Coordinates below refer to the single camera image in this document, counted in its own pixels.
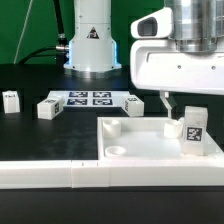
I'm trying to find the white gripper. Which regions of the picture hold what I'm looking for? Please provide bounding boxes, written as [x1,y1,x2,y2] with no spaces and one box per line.
[130,39,224,118]

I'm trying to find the white square tabletop part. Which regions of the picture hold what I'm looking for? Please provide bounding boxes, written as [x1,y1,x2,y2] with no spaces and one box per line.
[97,117,224,160]

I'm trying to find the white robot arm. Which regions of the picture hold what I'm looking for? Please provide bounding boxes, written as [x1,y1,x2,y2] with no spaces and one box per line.
[64,0,224,98]

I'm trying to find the AprilTag marker sheet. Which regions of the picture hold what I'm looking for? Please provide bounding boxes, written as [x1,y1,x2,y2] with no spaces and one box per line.
[48,91,129,108]

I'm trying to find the white L-shaped obstacle fence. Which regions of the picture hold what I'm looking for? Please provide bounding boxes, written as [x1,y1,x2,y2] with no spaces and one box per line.
[0,133,224,190]

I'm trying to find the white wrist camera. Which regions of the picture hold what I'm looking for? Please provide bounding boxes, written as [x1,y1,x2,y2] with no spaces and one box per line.
[131,7,173,39]

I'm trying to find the black cable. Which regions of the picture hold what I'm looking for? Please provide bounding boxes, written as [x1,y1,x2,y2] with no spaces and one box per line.
[18,0,69,65]

